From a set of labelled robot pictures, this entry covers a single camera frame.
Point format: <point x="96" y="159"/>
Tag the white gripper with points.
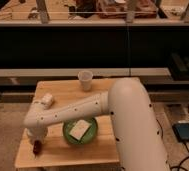
<point x="37" y="134"/>

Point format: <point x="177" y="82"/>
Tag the dark red pepper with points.
<point x="37" y="147"/>

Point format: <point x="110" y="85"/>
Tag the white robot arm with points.
<point x="139" y="146"/>

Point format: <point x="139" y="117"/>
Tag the small wooden table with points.
<point x="57" y="153"/>

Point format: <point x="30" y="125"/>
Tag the white cylindrical object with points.
<point x="46" y="101"/>

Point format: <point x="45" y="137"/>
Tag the green round plate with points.
<point x="89" y="135"/>

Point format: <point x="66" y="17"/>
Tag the long wooden shelf bench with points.
<point x="30" y="77"/>

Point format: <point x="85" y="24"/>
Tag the black foot pedal box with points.
<point x="181" y="131"/>

